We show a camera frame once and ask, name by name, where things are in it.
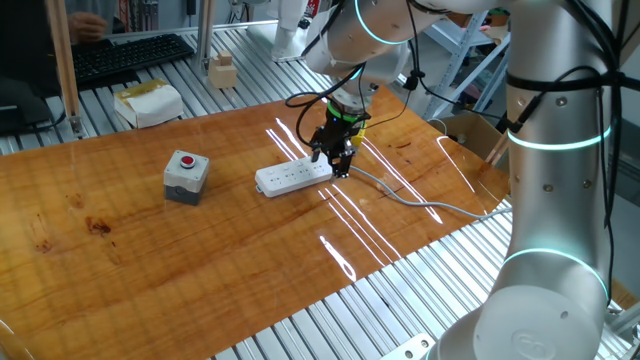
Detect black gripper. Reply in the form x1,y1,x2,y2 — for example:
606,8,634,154
308,110,372,180

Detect white four-socket power strip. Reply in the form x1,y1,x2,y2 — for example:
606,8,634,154
253,155,335,199

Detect person's bare hand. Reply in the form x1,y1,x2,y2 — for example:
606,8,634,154
67,11,109,45

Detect green button yellow box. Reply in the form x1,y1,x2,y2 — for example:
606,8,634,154
349,123,367,149

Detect white machine base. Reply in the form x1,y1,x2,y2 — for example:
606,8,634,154
247,0,321,64

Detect wooden block puzzle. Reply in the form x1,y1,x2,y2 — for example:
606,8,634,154
207,49,239,90

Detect brown cardboard box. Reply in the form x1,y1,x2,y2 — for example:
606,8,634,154
439,113,511,171

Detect red button grey box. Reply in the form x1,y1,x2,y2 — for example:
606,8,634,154
163,149,211,207

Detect brown wooden sticks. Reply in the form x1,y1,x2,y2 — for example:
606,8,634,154
484,132,510,166

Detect white cardboard box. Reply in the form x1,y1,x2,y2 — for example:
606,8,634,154
113,78,185,130

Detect wood-grain table mat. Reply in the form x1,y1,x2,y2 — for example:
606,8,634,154
0,82,512,360

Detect black computer keyboard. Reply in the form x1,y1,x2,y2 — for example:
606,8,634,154
69,33,196,86

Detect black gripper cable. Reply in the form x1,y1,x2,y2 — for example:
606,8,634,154
284,64,370,149

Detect light grey power strip cord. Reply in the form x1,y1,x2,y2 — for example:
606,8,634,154
348,165,514,221

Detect grey metal shelf frame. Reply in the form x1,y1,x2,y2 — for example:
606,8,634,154
419,7,514,121

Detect aluminium upright post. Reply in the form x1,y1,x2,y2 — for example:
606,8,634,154
196,0,216,71

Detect white metal bracket plate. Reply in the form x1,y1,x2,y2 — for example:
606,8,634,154
379,333,436,360

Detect wooden upright post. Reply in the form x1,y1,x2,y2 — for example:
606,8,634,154
45,0,84,136

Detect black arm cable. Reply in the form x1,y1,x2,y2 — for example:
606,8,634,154
407,0,640,306

